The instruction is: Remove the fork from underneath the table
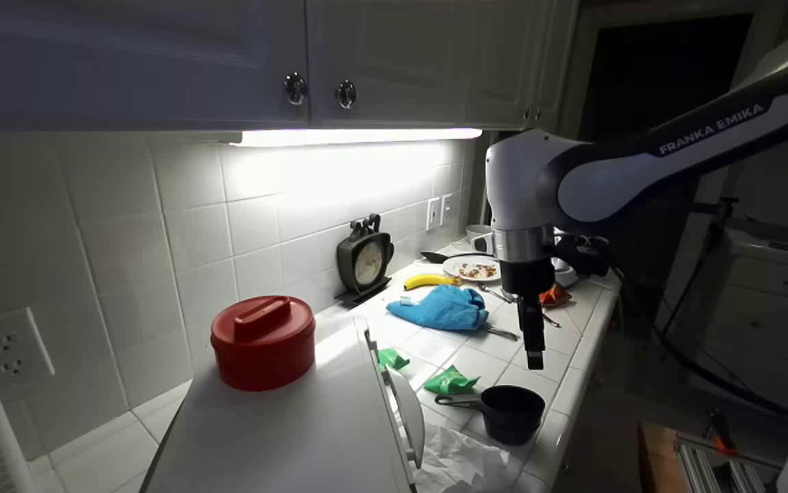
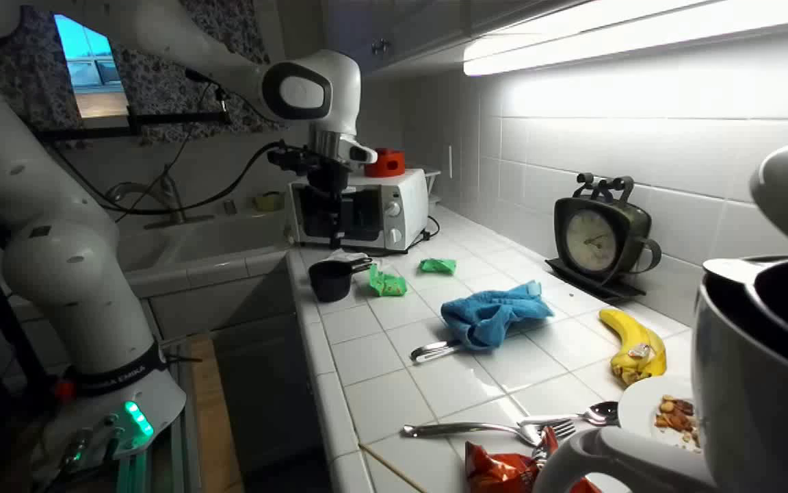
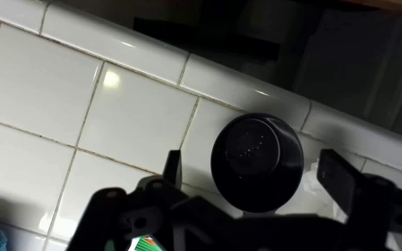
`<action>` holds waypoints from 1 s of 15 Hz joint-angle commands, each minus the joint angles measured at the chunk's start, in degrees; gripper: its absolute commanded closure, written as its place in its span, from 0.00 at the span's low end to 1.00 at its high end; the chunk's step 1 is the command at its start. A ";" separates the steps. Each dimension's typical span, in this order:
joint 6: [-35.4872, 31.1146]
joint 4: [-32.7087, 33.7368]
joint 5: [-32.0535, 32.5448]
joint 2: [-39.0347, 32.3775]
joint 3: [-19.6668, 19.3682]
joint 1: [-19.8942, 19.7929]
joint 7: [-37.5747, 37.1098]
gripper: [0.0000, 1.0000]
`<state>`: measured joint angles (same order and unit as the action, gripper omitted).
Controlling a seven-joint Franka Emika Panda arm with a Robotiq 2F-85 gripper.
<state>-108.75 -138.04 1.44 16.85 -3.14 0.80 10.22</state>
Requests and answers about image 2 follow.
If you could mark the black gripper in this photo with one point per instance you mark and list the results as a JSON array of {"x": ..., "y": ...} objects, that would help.
[{"x": 327, "y": 186}]

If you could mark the blue towel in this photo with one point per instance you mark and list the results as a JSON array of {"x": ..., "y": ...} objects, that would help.
[{"x": 482, "y": 321}]

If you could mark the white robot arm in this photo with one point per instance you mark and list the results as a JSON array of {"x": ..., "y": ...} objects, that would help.
[{"x": 61, "y": 246}]

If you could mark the red round container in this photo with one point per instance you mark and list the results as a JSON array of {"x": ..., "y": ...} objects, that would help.
[{"x": 389, "y": 163}]

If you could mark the black measuring cup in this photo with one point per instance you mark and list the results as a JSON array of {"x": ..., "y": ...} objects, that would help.
[{"x": 332, "y": 278}]

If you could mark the white sink basin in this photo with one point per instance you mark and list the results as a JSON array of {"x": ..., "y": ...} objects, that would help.
[{"x": 204, "y": 253}]

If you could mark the silver knife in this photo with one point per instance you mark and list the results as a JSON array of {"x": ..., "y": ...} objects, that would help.
[{"x": 523, "y": 432}]

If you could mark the black retro clock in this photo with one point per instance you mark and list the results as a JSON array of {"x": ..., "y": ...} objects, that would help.
[{"x": 604, "y": 235}]

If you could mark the red chip bag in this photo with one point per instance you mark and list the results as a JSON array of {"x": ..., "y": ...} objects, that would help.
[{"x": 498, "y": 471}]

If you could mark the under-cabinet light bar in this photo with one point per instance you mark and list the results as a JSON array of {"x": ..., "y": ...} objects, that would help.
[{"x": 600, "y": 28}]

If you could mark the yellow banana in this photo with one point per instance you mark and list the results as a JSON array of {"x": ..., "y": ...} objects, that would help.
[{"x": 642, "y": 353}]

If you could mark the silver spoon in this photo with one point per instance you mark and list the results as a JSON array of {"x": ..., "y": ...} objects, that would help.
[{"x": 598, "y": 415}]

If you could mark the white plate with nuts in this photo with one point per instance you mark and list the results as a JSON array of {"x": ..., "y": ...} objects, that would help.
[{"x": 661, "y": 409}]

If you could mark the white coffee maker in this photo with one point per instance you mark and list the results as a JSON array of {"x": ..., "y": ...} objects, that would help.
[{"x": 739, "y": 380}]

